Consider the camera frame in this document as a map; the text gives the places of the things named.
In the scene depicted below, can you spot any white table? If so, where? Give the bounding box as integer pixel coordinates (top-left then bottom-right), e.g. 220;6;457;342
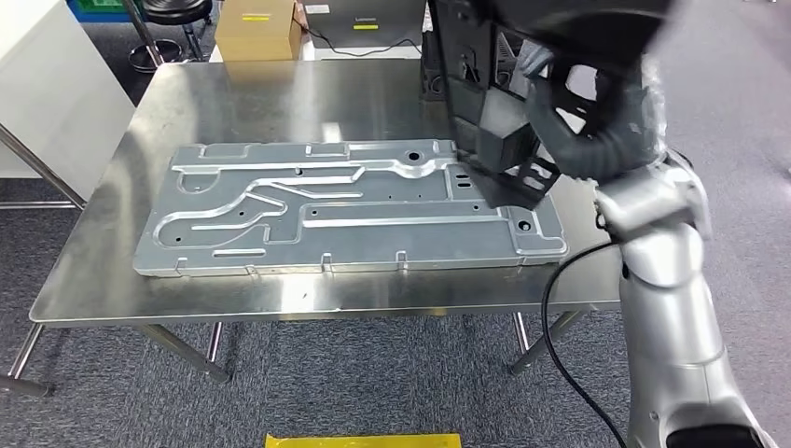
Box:
208;41;427;63

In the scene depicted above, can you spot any black plastic plate frame part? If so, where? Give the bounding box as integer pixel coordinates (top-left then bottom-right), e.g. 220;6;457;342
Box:
424;0;676;213

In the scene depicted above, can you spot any stainless steel workbench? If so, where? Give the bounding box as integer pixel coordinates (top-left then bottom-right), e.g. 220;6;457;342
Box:
27;57;624;385

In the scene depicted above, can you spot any black round stool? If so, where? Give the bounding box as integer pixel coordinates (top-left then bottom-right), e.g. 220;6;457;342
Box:
118;0;215;76

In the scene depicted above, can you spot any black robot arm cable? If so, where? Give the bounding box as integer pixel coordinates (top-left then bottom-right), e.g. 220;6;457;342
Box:
541;239;630;448

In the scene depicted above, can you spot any grey case with yellow label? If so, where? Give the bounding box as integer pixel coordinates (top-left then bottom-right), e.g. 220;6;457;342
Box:
301;0;429;50

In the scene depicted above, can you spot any grey stamped metal plate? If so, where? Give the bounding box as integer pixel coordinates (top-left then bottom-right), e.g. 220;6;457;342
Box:
132;138;570;279

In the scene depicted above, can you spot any black rectangular box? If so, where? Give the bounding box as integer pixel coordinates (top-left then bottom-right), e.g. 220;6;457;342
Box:
420;27;448;104

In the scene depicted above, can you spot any thin black cable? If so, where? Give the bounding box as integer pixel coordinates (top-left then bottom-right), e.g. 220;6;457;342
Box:
291;12;426;60

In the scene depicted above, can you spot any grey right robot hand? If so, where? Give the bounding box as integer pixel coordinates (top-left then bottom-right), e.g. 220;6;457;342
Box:
514;36;561;88

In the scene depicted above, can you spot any green plastic crate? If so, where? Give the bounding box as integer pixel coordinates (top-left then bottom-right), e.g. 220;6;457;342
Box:
65;0;125;24

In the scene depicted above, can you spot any cardboard box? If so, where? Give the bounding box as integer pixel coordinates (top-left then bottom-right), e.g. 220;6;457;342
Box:
214;0;305;63

